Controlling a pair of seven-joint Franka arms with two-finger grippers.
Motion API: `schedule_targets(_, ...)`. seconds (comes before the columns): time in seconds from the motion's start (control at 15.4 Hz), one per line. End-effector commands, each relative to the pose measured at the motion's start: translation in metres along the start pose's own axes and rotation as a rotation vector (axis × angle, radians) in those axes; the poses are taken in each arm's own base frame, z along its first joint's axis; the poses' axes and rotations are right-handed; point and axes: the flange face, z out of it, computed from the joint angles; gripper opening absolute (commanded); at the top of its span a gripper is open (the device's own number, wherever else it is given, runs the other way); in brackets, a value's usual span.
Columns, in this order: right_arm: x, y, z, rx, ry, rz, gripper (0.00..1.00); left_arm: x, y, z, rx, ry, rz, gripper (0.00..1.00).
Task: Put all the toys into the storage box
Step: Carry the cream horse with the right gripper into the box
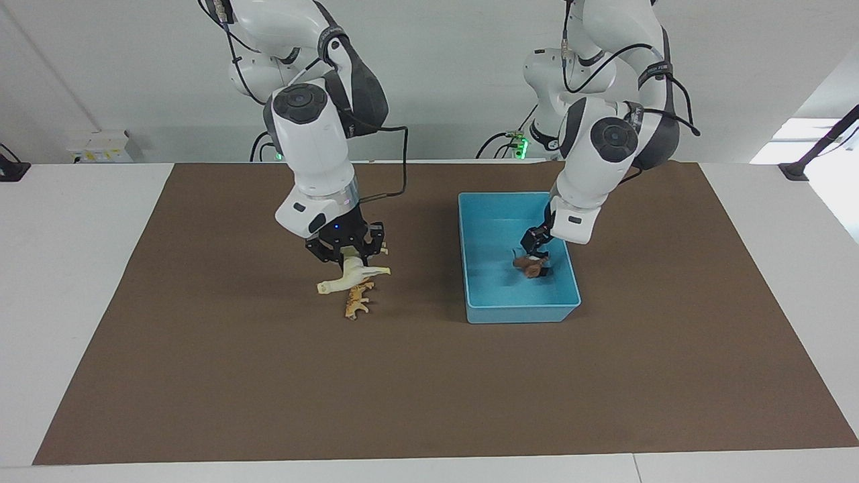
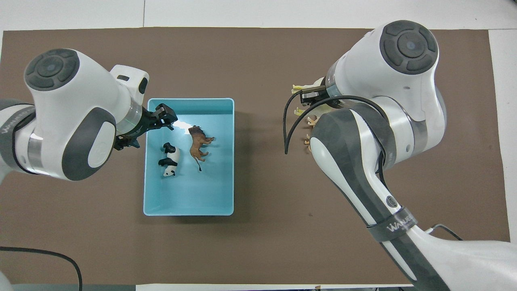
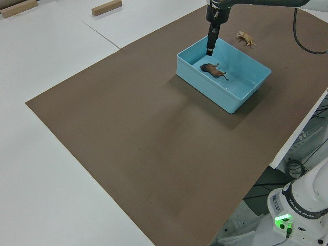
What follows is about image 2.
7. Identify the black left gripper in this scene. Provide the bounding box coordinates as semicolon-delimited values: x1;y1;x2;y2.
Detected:
113;103;179;151

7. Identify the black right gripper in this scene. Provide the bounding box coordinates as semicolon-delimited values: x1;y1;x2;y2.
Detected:
301;86;340;109

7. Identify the cream camel toy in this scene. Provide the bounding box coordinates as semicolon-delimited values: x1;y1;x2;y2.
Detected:
292;77;327;118

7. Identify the orange striped tiger toy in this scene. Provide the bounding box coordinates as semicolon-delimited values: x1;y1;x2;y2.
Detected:
304;115;320;152

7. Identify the black and white panda toy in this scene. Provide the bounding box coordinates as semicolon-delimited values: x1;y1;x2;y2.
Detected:
158;142;181;178

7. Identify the brown lion toy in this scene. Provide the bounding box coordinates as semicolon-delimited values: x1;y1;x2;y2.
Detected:
188;125;215;172

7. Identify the light blue storage box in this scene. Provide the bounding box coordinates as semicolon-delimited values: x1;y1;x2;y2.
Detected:
143;97;235;217

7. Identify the brown table mat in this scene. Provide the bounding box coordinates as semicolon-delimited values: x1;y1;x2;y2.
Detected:
0;27;515;285

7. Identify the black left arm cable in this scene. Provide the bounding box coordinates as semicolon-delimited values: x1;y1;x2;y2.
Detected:
0;245;83;291

